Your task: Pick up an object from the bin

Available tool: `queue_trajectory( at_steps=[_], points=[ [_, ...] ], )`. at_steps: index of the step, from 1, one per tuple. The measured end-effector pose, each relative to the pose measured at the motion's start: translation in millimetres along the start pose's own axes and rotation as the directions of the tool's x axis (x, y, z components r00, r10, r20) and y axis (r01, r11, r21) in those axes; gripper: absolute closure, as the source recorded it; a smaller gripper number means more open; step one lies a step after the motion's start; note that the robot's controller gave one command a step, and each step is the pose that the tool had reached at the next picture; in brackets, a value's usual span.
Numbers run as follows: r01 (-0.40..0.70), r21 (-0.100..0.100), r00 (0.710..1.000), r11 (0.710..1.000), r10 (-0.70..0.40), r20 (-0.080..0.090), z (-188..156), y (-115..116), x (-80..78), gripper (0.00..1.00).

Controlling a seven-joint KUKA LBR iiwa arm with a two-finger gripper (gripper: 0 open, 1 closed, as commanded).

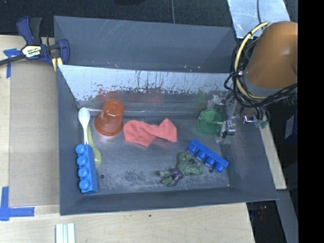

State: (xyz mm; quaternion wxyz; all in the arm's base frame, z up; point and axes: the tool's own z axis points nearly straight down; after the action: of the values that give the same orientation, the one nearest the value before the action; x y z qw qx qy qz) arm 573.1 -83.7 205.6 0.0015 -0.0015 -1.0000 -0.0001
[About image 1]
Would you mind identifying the grey metal bin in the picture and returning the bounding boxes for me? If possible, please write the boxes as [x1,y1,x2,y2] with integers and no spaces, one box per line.
[53,15,279,216]

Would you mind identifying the yellow-green plastic spoon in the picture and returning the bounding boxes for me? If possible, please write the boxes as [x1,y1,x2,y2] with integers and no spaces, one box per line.
[87,125,103,168]

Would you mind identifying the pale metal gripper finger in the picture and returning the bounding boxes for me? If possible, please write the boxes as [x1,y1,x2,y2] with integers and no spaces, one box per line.
[220,119,237,143]
[207,92,225,110]

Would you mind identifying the green toy figure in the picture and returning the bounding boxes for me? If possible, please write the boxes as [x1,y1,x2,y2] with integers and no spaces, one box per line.
[159,152,204,188]

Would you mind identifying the orange plastic cup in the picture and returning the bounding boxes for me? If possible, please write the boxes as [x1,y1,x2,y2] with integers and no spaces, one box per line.
[94,99,125,138]

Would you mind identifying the white plastic spoon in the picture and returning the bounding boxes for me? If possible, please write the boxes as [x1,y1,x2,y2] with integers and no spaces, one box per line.
[77,107,91,146]

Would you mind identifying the pink cloth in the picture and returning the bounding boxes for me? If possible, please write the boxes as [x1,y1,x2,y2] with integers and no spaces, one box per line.
[123,117,179,147]

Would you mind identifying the blue studded toy block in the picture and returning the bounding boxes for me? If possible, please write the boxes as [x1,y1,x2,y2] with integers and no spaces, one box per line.
[74,143,99,195]
[186,138,229,174]

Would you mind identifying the green plastic cup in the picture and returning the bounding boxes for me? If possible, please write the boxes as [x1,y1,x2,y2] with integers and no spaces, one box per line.
[197,108,225,137]

